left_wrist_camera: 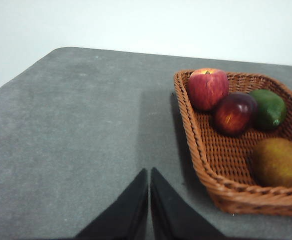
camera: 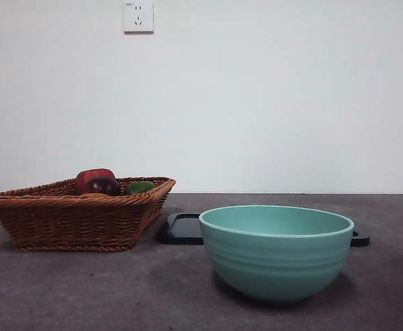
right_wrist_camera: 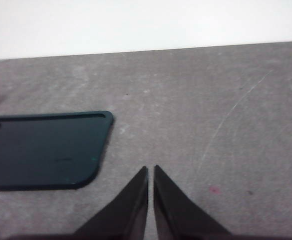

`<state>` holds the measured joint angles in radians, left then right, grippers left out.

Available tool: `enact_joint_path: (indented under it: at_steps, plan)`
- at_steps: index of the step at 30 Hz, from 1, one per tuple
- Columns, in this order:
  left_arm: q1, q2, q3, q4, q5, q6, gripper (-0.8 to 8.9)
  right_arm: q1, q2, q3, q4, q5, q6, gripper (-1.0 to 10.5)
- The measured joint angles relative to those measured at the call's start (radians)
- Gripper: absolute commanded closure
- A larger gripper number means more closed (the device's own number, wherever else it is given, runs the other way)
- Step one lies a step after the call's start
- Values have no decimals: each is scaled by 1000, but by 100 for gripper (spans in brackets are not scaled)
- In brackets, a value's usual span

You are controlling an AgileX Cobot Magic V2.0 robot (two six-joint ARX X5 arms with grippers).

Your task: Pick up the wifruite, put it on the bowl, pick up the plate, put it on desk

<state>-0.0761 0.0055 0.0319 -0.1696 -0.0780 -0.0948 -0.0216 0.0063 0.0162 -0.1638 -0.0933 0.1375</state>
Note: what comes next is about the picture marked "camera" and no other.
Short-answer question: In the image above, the white wall power socket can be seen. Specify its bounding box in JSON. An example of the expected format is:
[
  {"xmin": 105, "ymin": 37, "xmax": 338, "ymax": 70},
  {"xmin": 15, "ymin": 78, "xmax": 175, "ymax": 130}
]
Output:
[{"xmin": 123, "ymin": 0, "xmax": 154, "ymax": 34}]

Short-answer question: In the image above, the brown wicker basket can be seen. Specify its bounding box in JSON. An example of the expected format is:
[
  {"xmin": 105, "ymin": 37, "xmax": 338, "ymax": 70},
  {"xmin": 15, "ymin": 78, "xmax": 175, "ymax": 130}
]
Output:
[{"xmin": 0, "ymin": 177, "xmax": 176, "ymax": 252}]

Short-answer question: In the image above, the teal ribbed bowl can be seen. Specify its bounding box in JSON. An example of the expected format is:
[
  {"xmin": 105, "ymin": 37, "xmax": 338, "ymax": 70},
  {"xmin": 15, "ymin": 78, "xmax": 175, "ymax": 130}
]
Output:
[{"xmin": 198, "ymin": 205, "xmax": 355, "ymax": 305}]

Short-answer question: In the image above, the red apple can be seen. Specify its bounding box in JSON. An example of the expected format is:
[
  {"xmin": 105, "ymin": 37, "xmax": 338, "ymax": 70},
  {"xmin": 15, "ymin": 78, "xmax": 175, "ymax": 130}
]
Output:
[{"xmin": 75, "ymin": 168, "xmax": 116, "ymax": 195}]

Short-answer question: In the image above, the dark purple round fruit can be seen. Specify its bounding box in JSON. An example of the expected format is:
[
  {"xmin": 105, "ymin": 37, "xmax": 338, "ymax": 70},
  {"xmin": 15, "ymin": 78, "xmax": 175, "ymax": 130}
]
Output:
[{"xmin": 83, "ymin": 177, "xmax": 121, "ymax": 197}]

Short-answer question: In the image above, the green fruit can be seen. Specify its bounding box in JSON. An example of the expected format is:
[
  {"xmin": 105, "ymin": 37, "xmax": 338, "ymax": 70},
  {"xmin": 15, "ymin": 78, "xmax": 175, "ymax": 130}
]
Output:
[{"xmin": 123, "ymin": 181, "xmax": 156, "ymax": 196}]

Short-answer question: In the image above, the dark blue rectangular tray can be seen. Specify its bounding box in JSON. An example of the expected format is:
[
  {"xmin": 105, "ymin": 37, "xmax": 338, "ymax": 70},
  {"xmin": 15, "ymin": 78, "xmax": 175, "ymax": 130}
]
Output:
[{"xmin": 157, "ymin": 212, "xmax": 371, "ymax": 248}]

